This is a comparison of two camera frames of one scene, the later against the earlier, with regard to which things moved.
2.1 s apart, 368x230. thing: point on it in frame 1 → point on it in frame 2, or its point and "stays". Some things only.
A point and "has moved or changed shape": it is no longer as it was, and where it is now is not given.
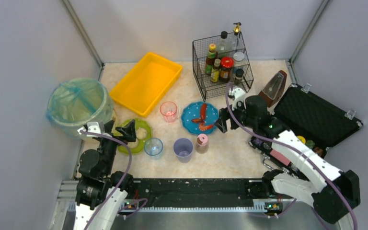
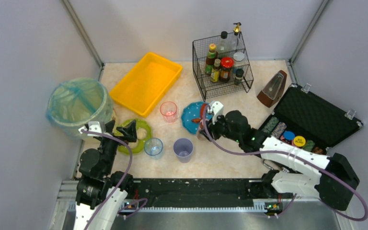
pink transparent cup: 168,109 stays
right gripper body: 231,119 → 212,127
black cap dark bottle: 224,45 stays
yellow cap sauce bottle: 211,59 stays
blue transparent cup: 153,147 stays
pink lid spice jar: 202,145 has moved or changed shape
